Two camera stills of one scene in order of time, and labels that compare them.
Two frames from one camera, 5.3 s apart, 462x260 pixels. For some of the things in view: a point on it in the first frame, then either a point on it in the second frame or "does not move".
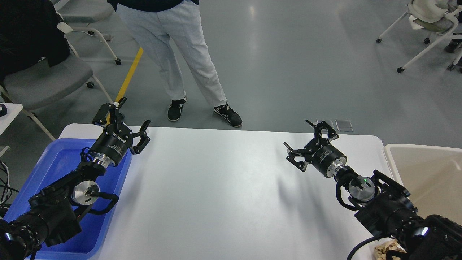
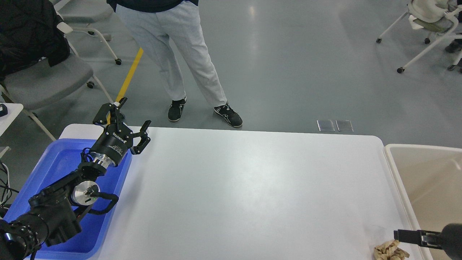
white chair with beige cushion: (437, 17) does not move
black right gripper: (325, 158) -> (450, 237)
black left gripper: (115, 139) does not move
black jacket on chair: (29, 33) does not move
